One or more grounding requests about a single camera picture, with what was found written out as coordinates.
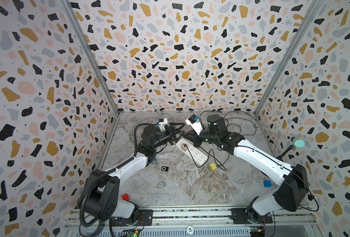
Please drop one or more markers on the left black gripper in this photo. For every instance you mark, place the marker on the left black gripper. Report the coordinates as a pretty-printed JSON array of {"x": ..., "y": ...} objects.
[{"x": 174, "y": 132}]

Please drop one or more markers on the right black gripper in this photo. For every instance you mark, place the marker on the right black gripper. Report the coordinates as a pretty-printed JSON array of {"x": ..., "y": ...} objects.
[{"x": 192, "y": 135}]

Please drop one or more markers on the pink USB charger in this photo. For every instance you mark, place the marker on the pink USB charger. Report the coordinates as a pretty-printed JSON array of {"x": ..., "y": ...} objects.
[{"x": 184, "y": 147}]

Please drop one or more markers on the white power strip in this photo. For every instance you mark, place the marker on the white power strip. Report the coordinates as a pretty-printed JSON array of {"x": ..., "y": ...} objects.
[{"x": 193, "y": 153}]

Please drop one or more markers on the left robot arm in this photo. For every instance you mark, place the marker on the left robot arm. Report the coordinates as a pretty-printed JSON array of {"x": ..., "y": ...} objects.
[{"x": 99, "y": 201}]

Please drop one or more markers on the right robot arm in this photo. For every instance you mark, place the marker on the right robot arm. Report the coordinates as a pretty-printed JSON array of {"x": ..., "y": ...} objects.
[{"x": 291, "y": 180}]

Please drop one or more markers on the yellow USB charger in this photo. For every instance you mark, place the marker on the yellow USB charger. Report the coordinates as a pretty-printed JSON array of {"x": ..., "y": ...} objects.
[{"x": 212, "y": 167}]

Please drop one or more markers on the red cube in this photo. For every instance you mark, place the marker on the red cube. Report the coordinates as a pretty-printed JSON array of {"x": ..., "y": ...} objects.
[{"x": 126, "y": 197}]

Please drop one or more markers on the blue cube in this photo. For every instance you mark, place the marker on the blue cube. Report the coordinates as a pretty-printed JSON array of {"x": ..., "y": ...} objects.
[{"x": 267, "y": 183}]

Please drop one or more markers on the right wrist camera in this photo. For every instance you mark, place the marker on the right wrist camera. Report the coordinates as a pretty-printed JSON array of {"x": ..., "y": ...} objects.
[{"x": 195, "y": 122}]

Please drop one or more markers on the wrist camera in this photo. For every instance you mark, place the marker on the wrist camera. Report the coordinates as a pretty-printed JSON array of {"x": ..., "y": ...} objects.
[
  {"x": 195, "y": 122},
  {"x": 161, "y": 123}
]

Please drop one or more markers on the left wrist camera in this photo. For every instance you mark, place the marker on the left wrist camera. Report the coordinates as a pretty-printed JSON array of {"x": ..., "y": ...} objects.
[{"x": 161, "y": 123}]

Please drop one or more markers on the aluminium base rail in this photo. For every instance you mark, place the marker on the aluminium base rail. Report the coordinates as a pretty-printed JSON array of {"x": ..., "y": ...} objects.
[{"x": 216, "y": 221}]

